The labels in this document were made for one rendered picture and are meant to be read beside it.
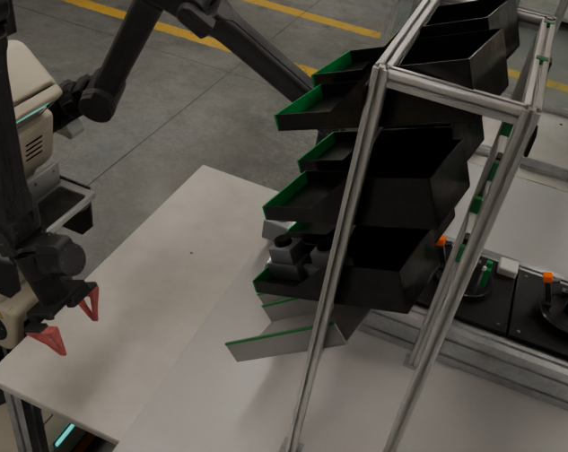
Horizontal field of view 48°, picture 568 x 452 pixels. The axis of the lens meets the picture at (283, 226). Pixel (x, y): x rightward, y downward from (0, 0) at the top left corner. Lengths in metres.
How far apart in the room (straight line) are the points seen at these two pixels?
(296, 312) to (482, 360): 0.46
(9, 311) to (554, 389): 1.24
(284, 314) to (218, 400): 0.22
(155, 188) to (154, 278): 1.75
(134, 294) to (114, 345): 0.16
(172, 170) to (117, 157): 0.32
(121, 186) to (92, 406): 2.09
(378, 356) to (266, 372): 0.26
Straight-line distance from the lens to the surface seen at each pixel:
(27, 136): 1.46
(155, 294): 1.54
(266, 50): 1.27
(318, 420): 1.35
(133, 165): 3.47
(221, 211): 1.78
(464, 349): 1.48
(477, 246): 0.84
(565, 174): 2.32
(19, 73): 1.37
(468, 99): 0.74
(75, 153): 3.58
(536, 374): 1.50
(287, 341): 1.12
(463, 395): 1.48
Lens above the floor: 1.96
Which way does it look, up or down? 39 degrees down
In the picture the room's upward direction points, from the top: 9 degrees clockwise
